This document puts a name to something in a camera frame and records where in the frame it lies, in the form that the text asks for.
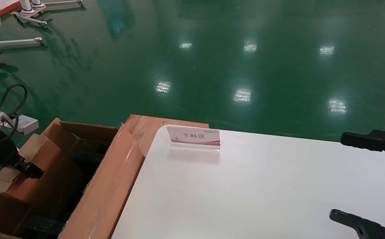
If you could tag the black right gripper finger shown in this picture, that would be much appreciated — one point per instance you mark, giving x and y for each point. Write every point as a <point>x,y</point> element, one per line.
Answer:
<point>361,141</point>
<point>361,229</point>

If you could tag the small cardboard box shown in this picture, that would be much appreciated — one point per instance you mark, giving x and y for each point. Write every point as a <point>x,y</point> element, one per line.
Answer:
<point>52,166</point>

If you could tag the large cardboard box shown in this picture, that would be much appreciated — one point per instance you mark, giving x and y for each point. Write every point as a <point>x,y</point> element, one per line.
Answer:
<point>112,186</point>

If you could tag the black foam insert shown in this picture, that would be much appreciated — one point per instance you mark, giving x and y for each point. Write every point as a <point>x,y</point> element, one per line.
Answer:
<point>44,227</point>
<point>89,157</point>

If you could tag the wooden pallet under table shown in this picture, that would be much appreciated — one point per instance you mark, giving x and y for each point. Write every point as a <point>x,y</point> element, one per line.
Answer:
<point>149,129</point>

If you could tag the white floor bar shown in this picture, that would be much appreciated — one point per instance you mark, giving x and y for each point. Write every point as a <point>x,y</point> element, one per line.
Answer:
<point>16,43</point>

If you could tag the white stand base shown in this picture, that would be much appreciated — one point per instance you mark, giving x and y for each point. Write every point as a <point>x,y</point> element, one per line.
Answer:
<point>33,19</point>

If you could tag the pink acrylic table sign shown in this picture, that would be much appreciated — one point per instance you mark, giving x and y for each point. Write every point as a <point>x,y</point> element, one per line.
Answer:
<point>194,136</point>

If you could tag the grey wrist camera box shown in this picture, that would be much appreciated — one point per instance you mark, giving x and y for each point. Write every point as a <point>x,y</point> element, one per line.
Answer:
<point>28,124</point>

